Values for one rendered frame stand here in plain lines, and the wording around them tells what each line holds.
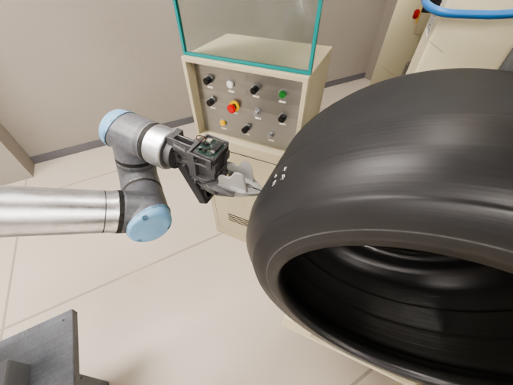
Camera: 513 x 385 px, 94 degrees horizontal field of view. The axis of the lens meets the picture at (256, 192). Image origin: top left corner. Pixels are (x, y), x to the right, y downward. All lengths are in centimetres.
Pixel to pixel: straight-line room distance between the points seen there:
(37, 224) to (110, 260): 159
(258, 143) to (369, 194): 100
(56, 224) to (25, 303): 173
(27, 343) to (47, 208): 85
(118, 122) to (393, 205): 52
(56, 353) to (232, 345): 84
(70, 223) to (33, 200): 6
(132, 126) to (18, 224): 25
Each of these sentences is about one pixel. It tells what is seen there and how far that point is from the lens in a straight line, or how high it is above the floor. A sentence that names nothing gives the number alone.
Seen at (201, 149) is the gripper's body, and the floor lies 133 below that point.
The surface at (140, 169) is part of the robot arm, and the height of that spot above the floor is 123.
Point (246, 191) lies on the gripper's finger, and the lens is 48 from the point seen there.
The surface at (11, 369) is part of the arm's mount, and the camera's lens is 120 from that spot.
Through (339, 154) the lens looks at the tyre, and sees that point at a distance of 30.
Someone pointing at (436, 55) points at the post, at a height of 145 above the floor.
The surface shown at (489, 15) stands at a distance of 59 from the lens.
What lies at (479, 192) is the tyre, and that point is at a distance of 28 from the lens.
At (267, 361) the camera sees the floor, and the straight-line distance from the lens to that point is 162.
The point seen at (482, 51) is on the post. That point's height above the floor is 147.
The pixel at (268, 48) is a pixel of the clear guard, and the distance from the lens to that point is 101.
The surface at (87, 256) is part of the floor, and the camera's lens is 221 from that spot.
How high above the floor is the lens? 161
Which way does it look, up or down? 46 degrees down
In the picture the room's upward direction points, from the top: straight up
